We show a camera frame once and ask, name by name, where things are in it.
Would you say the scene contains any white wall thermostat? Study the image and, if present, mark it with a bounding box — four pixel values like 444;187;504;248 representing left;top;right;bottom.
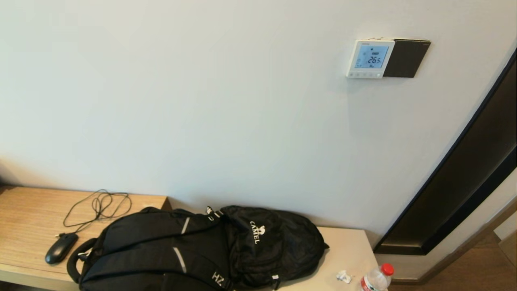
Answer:
346;39;395;79

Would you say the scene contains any black Camel backpack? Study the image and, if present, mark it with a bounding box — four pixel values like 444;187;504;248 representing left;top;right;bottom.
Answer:
67;205;330;291

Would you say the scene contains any clear water bottle red cap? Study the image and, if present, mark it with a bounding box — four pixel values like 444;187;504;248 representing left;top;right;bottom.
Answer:
357;263;395;291

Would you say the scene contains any black computer mouse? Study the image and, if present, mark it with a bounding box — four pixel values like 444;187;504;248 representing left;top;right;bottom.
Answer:
44;233;79;266

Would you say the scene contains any dark brown wall switch plate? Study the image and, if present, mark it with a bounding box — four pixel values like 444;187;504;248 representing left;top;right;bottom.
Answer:
382;39;431;78

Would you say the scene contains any thin black mouse cable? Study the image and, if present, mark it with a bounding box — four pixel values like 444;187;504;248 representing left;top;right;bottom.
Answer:
55;189;132;238

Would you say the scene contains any dark brown door frame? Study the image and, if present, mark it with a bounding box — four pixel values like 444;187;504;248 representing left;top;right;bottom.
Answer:
374;48;517;256

